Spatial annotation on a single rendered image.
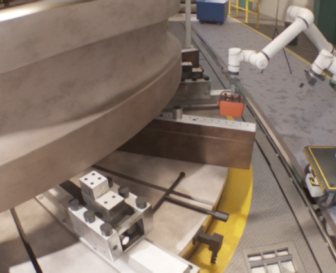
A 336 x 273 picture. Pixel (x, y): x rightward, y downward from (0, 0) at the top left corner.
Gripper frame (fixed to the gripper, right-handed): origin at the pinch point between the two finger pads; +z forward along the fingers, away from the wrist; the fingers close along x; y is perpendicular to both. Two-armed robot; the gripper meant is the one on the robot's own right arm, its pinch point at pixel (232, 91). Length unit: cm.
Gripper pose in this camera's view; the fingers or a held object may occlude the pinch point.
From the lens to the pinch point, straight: 218.0
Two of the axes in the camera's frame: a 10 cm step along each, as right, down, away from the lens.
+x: 2.5, -5.0, 8.3
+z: 0.1, 8.6, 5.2
